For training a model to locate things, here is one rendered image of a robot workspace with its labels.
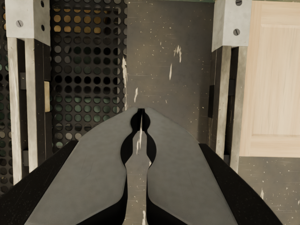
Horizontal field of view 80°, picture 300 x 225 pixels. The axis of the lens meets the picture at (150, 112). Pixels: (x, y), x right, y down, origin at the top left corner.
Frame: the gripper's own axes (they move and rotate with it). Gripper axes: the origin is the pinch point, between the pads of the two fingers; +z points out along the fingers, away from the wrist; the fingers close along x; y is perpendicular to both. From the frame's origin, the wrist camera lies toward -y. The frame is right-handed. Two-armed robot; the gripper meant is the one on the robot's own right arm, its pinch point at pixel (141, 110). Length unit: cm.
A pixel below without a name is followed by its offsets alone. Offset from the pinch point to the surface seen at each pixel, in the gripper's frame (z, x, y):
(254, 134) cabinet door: 28.8, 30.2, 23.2
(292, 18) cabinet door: 42, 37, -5
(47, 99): 32.0, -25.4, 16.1
